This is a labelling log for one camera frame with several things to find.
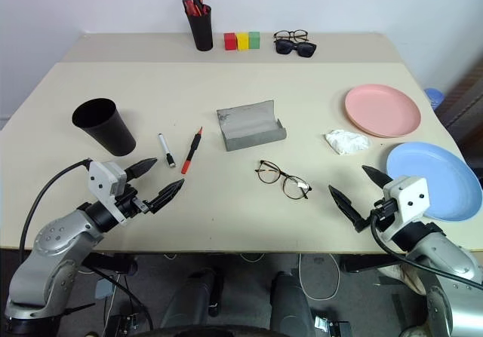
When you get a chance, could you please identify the black sunglasses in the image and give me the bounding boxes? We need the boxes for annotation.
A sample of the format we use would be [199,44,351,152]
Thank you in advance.
[273,38,318,60]

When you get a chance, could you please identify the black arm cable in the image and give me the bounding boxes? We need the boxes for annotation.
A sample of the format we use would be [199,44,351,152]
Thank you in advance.
[369,201,483,290]
[18,158,92,262]

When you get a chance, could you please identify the brown wooden furniture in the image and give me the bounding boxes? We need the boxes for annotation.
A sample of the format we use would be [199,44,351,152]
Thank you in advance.
[436,60,483,167]

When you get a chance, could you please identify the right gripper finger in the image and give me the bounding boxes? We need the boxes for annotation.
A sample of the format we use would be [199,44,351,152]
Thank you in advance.
[328,184,366,234]
[361,165,395,193]

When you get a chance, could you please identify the black box with white label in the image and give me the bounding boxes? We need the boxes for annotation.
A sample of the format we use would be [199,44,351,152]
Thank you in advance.
[313,315,352,337]

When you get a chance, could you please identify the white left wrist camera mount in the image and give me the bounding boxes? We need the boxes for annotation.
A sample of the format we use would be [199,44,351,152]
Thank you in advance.
[88,160,128,225]

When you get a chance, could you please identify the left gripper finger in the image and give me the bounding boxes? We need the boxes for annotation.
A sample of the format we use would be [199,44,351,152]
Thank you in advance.
[146,178,186,214]
[124,157,158,182]

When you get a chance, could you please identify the black floor cable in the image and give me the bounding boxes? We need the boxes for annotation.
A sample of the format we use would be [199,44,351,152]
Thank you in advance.
[89,264,155,331]

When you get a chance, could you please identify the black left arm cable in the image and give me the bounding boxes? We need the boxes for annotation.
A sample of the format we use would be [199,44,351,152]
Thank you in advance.
[18,158,92,262]

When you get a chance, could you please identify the tortoiseshell round glasses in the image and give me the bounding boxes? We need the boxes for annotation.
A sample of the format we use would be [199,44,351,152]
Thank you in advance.
[254,159,314,201]

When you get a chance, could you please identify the black thin frame glasses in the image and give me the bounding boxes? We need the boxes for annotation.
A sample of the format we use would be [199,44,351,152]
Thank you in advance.
[272,29,310,42]

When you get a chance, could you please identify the grey open glasses case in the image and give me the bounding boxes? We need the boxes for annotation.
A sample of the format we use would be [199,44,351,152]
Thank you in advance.
[216,100,288,152]

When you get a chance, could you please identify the white floor cable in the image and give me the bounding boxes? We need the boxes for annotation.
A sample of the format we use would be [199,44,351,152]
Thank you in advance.
[297,253,343,302]

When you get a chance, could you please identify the grey blue small box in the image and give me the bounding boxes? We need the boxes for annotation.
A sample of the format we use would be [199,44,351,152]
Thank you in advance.
[94,277,115,301]

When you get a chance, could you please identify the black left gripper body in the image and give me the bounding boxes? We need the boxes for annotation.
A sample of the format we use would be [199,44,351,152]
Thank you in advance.
[114,185,152,218]

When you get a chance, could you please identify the blue plate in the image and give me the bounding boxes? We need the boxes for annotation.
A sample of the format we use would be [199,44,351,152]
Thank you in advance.
[385,141,483,223]

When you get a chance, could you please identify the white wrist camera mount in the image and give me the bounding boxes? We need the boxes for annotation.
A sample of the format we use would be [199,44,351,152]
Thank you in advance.
[382,176,432,237]
[88,160,128,225]

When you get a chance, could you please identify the black tool holder cup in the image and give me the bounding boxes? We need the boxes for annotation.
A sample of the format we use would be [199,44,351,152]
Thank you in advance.
[186,5,214,53]

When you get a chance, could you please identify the black box on floor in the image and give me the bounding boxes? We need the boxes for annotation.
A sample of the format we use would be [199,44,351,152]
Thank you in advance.
[104,313,141,337]

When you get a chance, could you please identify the red and black pen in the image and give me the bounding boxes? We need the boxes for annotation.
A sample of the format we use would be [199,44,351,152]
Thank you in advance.
[180,126,205,176]

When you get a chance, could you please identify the crumpled white tissue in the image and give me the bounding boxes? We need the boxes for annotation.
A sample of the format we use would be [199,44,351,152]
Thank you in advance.
[322,128,372,156]

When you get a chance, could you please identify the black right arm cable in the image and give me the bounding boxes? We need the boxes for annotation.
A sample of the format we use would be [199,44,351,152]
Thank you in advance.
[369,201,483,290]

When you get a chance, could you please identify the white marker with black cap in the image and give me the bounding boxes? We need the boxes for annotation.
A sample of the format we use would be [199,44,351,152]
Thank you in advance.
[157,132,177,169]

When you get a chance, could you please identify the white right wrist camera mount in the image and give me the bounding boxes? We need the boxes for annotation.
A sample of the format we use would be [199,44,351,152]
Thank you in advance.
[382,176,432,237]

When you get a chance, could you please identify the dark rounded shape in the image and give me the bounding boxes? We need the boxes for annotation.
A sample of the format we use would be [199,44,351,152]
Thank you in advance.
[269,270,317,337]
[158,266,226,331]

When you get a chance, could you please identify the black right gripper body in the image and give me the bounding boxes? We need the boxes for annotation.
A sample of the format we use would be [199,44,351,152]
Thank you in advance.
[363,197,399,233]

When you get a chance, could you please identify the black table crossbar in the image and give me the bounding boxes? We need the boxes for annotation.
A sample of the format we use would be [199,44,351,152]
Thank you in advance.
[339,255,408,274]

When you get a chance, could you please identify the empty black cup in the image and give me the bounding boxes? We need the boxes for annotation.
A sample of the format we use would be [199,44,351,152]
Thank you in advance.
[71,97,137,158]

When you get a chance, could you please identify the blue round container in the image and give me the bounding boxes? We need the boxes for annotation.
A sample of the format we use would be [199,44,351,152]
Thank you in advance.
[423,87,446,110]

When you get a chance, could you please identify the pink plate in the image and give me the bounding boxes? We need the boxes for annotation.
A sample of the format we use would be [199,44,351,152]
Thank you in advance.
[343,83,423,139]

